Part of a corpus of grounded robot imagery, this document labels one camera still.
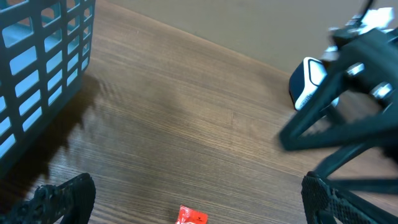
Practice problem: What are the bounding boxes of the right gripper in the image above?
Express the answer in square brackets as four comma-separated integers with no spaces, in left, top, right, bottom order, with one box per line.
[279,27,397,151]

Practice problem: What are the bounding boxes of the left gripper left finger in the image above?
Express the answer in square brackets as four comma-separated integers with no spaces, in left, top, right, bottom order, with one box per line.
[1,173,96,224]

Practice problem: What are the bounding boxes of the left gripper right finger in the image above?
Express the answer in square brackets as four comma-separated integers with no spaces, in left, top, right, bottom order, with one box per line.
[301,172,397,223]

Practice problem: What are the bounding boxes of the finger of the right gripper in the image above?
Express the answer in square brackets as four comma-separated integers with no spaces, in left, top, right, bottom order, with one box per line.
[312,141,398,195]

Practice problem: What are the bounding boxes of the red white package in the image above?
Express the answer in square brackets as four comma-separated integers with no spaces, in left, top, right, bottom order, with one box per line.
[175,205,208,224]

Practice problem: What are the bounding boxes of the white barcode scanner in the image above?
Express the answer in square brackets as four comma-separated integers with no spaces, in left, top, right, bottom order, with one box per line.
[289,57,327,111]

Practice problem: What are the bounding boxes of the grey plastic mesh basket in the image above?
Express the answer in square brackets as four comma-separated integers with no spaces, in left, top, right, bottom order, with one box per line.
[1,0,96,177]

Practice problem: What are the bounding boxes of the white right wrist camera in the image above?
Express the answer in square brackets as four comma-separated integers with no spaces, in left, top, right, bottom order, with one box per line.
[359,7,394,34]

